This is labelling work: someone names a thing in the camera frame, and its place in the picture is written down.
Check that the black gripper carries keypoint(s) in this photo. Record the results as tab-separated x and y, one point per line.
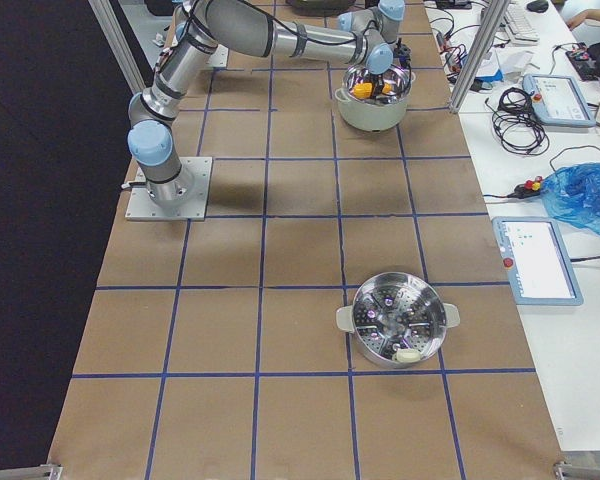
381	80

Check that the yellow corn cob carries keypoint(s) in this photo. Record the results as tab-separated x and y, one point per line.
368	90

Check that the pale green cooking pot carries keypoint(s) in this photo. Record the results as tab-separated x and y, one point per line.
373	115

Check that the white paper box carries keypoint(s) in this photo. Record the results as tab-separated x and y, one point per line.
514	63

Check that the white keyboard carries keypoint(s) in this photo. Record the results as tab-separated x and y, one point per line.
517	27

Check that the black computer mouse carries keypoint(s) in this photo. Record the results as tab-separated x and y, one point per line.
537	6

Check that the far blue teach pendant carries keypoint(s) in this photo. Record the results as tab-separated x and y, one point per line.
558	101

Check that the blue teach pendant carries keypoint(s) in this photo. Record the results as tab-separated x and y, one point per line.
536	261
558	101

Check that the red button controller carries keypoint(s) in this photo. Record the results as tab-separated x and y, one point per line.
530	188

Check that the blue plastic bag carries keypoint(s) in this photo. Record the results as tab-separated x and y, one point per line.
572	195

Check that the near blue teach pendant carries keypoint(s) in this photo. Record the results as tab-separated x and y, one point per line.
536	261

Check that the steel steamer basket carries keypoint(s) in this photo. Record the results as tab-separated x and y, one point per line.
397	320

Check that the aluminium frame post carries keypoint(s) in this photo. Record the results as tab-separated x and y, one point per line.
494	14

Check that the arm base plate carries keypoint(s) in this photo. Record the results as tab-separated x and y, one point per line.
219	58
184	198

